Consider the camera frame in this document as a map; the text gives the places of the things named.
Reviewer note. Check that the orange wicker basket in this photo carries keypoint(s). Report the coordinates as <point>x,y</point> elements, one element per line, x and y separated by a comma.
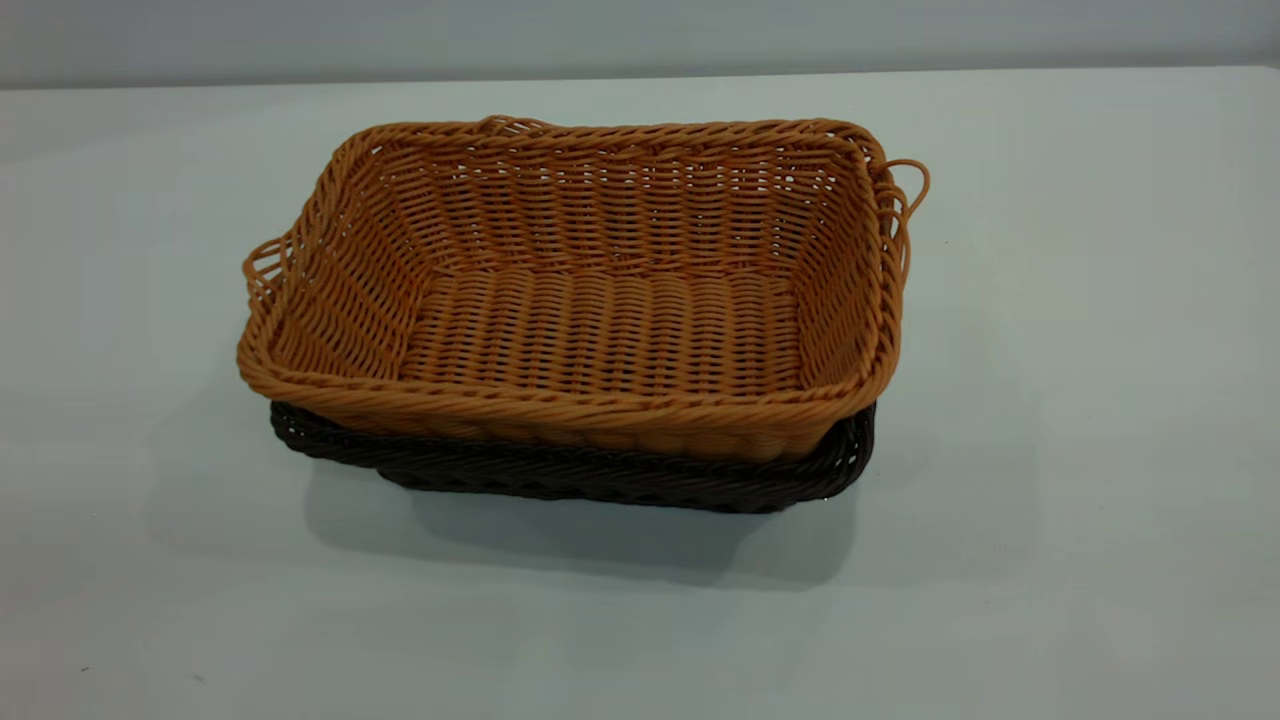
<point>600,330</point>

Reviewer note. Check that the black wicker basket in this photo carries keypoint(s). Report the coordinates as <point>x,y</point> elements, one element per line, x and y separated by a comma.
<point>600,480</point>

